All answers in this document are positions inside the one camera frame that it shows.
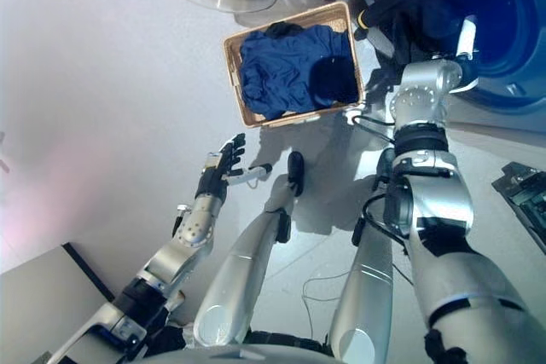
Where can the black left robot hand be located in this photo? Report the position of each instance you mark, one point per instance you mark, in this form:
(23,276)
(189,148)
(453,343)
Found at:
(217,168)

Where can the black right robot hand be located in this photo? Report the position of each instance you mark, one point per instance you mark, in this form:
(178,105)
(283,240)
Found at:
(462,38)

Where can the black garment yellow trim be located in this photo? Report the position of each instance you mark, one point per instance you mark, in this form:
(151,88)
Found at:
(409,19)

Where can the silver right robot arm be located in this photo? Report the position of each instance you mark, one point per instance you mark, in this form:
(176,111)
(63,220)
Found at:
(431,193)

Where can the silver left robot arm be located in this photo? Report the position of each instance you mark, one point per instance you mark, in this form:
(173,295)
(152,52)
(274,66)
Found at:
(187,232)

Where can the grey front-load washing machine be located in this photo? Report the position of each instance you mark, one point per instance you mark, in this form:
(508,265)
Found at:
(503,40)

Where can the woven tan laundry basket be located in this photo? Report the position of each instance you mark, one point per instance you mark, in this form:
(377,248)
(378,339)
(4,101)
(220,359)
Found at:
(239,82)

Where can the black left robot foot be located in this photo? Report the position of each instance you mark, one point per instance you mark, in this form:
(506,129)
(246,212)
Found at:
(296,172)

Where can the silver left robot leg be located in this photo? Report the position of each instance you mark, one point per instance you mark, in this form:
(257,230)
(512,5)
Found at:
(243,266)

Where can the silver robot leg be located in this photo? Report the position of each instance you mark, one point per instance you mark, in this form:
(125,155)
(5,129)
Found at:
(243,266)
(367,279)

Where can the blue crumpled garment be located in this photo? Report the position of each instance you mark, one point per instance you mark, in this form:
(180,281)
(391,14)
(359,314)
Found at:
(281,70)

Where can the small black cloth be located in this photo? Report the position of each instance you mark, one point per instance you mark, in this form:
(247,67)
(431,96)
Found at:
(281,30)

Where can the black equipment stand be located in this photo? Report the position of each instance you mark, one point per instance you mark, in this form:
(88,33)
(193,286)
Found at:
(522,193)

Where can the grey robot torso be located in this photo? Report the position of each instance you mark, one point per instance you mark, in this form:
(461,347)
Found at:
(256,349)

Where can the silver right robot leg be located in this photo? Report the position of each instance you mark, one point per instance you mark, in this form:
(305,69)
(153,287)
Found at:
(367,279)

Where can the white flat panel black edge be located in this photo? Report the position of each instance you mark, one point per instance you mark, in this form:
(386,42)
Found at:
(51,287)

